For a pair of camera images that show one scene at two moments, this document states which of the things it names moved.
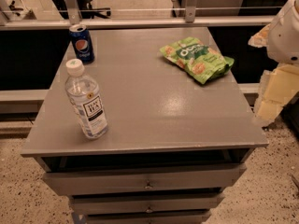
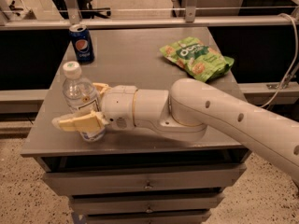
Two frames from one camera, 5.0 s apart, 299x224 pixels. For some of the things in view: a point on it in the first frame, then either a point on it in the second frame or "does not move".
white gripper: (284, 36) to (118, 106)
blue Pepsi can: (82, 43) does not move
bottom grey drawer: (148, 217) does not move
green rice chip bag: (199, 60) does not move
